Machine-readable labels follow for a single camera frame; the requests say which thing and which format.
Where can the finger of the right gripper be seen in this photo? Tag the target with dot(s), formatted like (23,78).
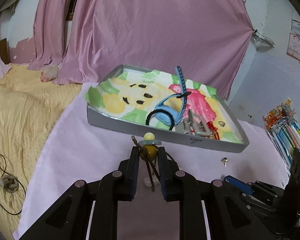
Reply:
(244,187)
(245,198)

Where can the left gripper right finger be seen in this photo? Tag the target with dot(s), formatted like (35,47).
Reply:
(167,169)

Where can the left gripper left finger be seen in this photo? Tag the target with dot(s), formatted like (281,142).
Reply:
(128,181)

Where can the blue smart watch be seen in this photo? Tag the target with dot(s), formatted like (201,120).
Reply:
(170,110)

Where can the grey tray with floral liner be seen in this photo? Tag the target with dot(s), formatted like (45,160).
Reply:
(136,101)

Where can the stack of books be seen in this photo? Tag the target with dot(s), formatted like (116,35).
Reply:
(283,130)

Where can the yellow bedspread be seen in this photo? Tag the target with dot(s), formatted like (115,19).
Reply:
(29,109)

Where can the pink curtain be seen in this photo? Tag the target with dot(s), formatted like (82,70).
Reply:
(206,38)

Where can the pink wall certificates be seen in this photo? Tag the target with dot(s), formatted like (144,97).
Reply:
(293,48)

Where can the wire wall rack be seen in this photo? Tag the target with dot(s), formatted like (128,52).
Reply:
(263,39)

